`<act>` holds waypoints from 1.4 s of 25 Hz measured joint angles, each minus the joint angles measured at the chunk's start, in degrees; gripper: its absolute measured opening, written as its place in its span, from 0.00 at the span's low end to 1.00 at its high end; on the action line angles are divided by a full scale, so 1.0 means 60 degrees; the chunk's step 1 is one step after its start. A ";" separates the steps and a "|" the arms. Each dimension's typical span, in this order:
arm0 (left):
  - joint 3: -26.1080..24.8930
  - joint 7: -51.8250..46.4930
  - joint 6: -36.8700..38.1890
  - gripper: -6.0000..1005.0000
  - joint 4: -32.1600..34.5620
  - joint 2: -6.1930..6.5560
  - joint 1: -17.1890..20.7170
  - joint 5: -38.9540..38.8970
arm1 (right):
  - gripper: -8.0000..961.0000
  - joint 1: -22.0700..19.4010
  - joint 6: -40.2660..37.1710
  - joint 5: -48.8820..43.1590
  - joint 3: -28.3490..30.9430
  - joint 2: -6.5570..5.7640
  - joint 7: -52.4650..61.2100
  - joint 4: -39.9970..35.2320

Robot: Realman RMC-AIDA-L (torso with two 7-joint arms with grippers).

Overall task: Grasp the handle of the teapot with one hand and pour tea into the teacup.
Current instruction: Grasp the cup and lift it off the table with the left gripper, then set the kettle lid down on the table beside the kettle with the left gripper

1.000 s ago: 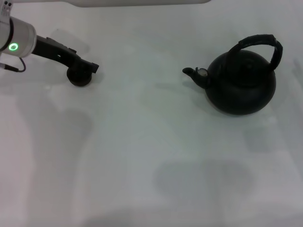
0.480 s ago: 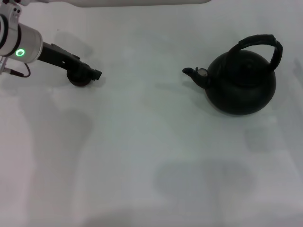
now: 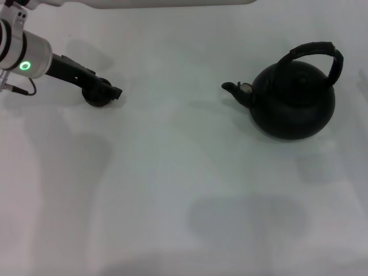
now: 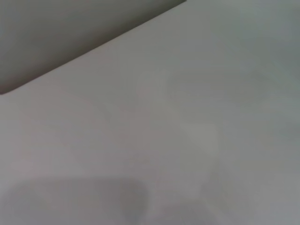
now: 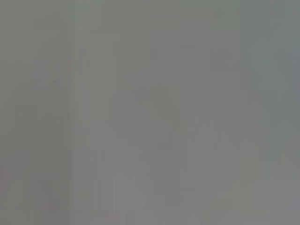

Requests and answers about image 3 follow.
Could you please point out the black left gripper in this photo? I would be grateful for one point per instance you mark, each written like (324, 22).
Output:
(72, 72)

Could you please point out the small black teacup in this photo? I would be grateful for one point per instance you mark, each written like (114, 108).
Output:
(97, 102)

